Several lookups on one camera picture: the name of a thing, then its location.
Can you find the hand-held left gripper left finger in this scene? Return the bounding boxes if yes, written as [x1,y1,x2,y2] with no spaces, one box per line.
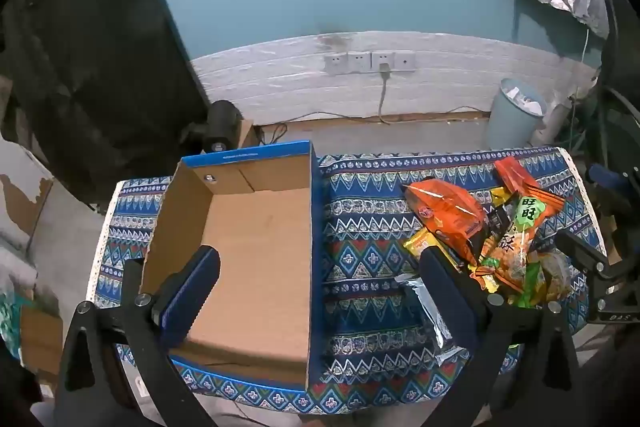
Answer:
[55,244,223,427]

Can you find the flat cardboard piece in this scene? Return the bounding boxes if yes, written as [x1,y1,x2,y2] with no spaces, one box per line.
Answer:
[19,306,64,374]

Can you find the blue-sided cardboard box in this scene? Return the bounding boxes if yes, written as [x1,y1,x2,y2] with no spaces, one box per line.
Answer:
[140,141,326,393]

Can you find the silver foil packet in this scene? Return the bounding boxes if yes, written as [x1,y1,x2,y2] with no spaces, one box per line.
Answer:
[395,272,471,368]

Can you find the large orange green snack bag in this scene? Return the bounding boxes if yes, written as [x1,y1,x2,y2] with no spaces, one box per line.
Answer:
[470,192,566,303]

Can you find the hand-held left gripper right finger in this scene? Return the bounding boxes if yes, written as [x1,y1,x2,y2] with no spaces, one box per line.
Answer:
[419,246,583,427]

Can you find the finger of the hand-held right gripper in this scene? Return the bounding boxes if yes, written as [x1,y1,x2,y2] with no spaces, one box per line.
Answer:
[555,231,611,279]
[587,164,632,208]

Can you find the large black panel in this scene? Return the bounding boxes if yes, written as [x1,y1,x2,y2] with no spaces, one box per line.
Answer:
[0,0,211,208]

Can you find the black snack packet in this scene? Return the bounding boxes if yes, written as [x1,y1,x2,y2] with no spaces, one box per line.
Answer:
[484,204,512,239]

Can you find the green snack packet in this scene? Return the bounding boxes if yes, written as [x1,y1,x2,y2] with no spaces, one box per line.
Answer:
[515,252,571,309]

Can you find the black floor cable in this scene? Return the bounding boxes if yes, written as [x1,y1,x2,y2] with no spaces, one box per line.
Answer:
[255,109,381,146]

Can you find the black metal stand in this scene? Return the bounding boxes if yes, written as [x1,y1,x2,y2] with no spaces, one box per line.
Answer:
[594,0,640,258]

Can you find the blue patterned tablecloth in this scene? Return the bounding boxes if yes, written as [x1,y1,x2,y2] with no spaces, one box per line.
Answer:
[86,147,608,415]

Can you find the small brown cardboard box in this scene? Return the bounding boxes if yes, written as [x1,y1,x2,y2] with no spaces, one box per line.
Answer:
[238,119,259,149]

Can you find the light blue trash bin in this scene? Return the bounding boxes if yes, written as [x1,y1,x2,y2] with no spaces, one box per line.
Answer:
[485,78,548,150]

